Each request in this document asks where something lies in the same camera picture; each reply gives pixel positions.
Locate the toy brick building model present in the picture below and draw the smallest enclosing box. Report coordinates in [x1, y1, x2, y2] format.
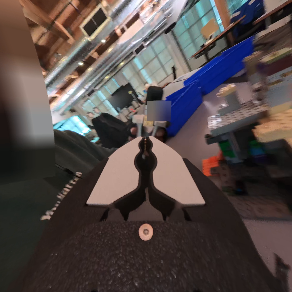
[204, 51, 292, 196]

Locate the silver air duct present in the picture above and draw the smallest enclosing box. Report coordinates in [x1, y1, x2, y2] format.
[44, 34, 174, 92]

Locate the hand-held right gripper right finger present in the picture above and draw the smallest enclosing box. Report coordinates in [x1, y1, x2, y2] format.
[147, 136, 206, 221]

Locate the person's dark green hoodie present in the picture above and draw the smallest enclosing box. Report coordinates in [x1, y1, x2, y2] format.
[0, 129, 117, 292]

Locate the black monitor screen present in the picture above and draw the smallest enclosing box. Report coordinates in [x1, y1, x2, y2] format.
[111, 82, 139, 108]

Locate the wooden office table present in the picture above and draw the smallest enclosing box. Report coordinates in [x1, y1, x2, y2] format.
[191, 15, 247, 61]

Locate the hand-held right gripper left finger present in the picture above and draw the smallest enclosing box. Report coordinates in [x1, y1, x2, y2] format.
[87, 136, 147, 221]

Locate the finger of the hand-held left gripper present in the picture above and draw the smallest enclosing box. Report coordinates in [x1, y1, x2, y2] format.
[153, 121, 167, 137]
[132, 115, 146, 138]

